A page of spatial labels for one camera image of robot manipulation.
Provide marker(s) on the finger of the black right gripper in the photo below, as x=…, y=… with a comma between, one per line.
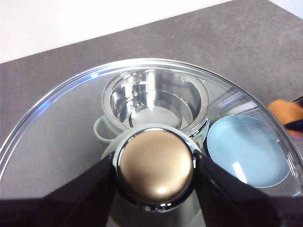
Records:
x=299, y=99
x=296, y=125

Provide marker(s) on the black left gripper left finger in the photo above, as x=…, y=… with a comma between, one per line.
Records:
x=59, y=210

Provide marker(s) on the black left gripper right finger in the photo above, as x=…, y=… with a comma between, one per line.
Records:
x=236, y=208

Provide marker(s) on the brown potato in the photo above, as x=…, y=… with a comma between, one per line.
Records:
x=284, y=111

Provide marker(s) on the glass lid with green knob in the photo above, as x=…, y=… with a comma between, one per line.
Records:
x=59, y=132

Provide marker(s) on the blue round plate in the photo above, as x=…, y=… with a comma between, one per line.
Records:
x=246, y=151

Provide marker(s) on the pale green electric steamer pot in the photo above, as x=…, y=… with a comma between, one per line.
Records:
x=156, y=101

